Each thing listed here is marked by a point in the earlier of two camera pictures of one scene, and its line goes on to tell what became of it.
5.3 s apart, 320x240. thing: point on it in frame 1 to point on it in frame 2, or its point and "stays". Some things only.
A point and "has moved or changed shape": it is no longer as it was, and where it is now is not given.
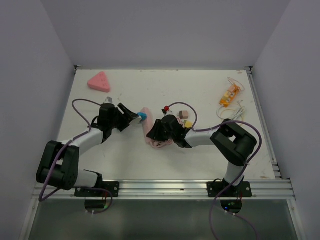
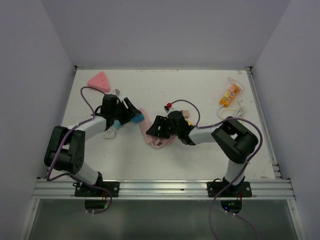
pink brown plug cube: [183, 114] stays
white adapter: [136, 121] has moved or changed shape
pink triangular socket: [99, 82] stays
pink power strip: [147, 124] stays
